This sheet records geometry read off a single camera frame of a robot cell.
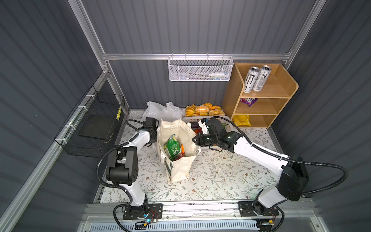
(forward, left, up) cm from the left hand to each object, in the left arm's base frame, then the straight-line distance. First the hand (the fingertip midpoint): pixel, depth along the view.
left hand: (152, 138), depth 96 cm
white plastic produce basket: (-7, -43, +22) cm, 49 cm away
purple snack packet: (+18, -68, +15) cm, 71 cm away
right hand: (-12, -26, +14) cm, 32 cm away
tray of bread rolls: (+24, -40, +2) cm, 46 cm away
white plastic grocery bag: (+22, -11, +2) cm, 25 cm away
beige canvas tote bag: (-25, -18, +5) cm, 31 cm away
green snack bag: (-9, -14, +2) cm, 17 cm away
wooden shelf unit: (+14, -77, +12) cm, 79 cm away
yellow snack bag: (+14, -66, -1) cm, 67 cm away
